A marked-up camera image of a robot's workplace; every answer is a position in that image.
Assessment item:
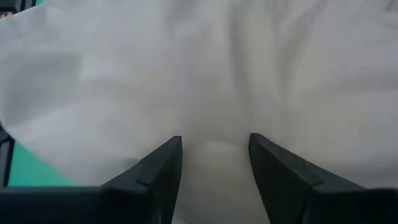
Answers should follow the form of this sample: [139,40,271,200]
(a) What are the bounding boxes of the beige garment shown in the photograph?
[0,0,398,224]

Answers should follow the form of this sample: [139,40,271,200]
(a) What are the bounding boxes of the black metal table frame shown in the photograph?
[0,124,15,188]

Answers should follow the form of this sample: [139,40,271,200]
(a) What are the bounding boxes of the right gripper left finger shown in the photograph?
[99,135,183,224]

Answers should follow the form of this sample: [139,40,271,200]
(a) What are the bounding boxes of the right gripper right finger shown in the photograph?
[248,133,367,224]

